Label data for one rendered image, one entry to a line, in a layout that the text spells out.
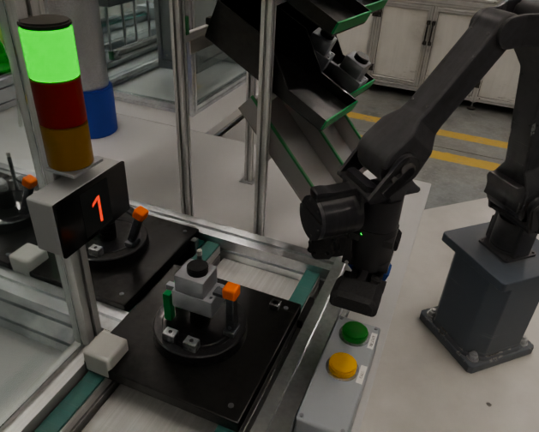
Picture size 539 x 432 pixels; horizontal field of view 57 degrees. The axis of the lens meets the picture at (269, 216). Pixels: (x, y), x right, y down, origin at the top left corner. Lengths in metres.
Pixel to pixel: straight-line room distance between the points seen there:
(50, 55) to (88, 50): 1.04
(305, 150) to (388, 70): 3.88
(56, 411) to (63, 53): 0.45
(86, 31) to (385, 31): 3.58
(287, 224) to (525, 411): 0.62
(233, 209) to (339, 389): 0.64
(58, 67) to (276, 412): 0.49
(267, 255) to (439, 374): 0.36
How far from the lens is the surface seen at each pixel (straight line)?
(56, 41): 0.55
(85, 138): 0.59
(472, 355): 0.94
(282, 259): 0.94
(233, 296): 0.68
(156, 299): 0.83
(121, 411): 0.77
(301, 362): 0.76
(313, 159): 1.04
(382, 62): 4.88
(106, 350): 0.74
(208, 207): 1.26
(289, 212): 1.25
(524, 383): 0.98
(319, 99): 0.96
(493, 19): 0.64
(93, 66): 1.60
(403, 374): 0.91
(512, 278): 0.84
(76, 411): 0.75
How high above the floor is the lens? 1.53
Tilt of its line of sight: 33 degrees down
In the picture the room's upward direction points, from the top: 3 degrees clockwise
